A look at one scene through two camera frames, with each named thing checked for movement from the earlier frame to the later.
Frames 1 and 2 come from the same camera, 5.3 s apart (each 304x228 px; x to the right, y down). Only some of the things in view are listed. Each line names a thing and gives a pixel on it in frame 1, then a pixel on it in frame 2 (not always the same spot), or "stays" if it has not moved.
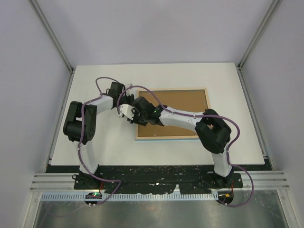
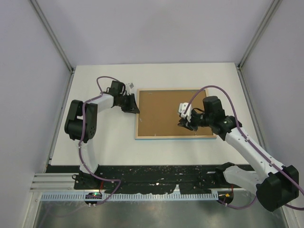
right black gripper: x=134 y=111 to x=190 y=126
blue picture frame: x=184 y=99 stays
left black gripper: x=130 y=98 stays
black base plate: x=156 y=179 stays
